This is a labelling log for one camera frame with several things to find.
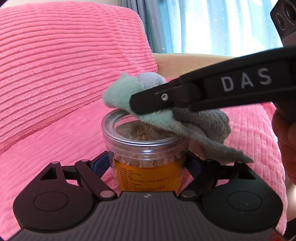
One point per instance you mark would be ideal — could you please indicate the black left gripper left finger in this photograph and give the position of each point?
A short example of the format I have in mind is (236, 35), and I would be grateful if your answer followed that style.
(61, 197)

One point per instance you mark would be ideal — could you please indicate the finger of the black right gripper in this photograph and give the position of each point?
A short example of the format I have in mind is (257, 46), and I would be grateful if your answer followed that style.
(256, 78)

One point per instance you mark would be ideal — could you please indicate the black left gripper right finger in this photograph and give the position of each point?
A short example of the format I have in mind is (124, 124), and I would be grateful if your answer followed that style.
(233, 197)

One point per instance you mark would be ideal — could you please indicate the grey green microfibre cloth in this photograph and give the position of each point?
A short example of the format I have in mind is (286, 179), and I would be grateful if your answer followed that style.
(207, 130)

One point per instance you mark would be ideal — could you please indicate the clear jar with orange label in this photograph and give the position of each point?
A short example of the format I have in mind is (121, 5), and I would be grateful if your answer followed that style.
(143, 157)

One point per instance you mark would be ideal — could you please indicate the person's right hand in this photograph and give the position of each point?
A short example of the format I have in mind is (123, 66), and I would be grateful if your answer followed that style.
(285, 133)

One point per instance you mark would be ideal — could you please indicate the blue grey curtain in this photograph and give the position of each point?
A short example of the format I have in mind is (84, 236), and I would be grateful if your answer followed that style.
(218, 27)

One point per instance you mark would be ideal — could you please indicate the pink corduroy seat cover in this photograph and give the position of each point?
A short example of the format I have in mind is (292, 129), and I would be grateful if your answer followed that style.
(79, 136)

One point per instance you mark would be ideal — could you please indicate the pink corduroy back cushion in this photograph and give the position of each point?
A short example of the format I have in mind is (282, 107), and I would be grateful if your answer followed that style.
(57, 57)

